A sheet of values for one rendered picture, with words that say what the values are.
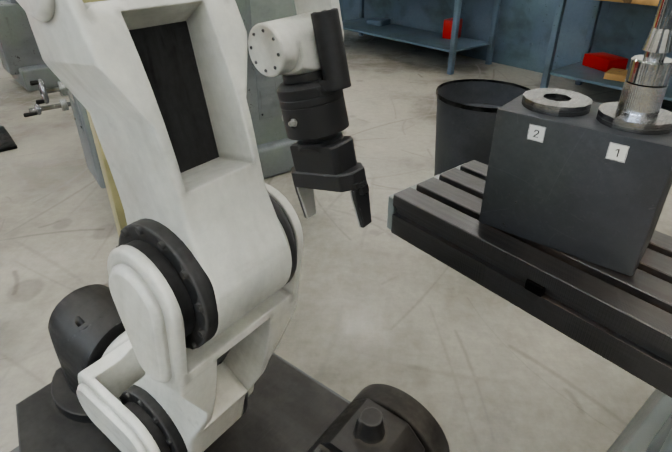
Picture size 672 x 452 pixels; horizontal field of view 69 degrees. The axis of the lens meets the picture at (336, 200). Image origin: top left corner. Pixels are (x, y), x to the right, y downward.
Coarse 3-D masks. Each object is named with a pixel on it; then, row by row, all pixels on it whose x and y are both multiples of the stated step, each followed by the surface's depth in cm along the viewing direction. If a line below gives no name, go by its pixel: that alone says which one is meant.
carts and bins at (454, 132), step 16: (464, 80) 256; (480, 80) 256; (496, 80) 254; (448, 96) 255; (464, 96) 259; (480, 96) 259; (496, 96) 256; (512, 96) 250; (448, 112) 229; (464, 112) 222; (480, 112) 218; (496, 112) 216; (448, 128) 232; (464, 128) 225; (480, 128) 222; (448, 144) 236; (464, 144) 229; (480, 144) 226; (448, 160) 239; (464, 160) 233; (480, 160) 230
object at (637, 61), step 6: (636, 60) 59; (642, 60) 59; (648, 60) 59; (666, 60) 59; (636, 66) 59; (642, 66) 59; (648, 66) 58; (654, 66) 58; (660, 66) 58; (666, 66) 58
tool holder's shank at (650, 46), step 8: (664, 0) 56; (664, 8) 56; (656, 16) 57; (664, 16) 56; (656, 24) 57; (664, 24) 57; (656, 32) 57; (664, 32) 57; (648, 40) 58; (656, 40) 58; (664, 40) 57; (648, 48) 58; (656, 48) 58; (664, 48) 58; (648, 56) 59; (656, 56) 58; (664, 56) 59
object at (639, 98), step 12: (636, 72) 60; (648, 72) 58; (660, 72) 58; (624, 84) 62; (636, 84) 60; (648, 84) 59; (660, 84) 59; (624, 96) 62; (636, 96) 60; (648, 96) 60; (660, 96) 60; (624, 108) 62; (636, 108) 61; (648, 108) 60; (660, 108) 61
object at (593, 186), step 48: (528, 96) 69; (576, 96) 69; (528, 144) 68; (576, 144) 63; (624, 144) 60; (528, 192) 70; (576, 192) 66; (624, 192) 62; (576, 240) 68; (624, 240) 64
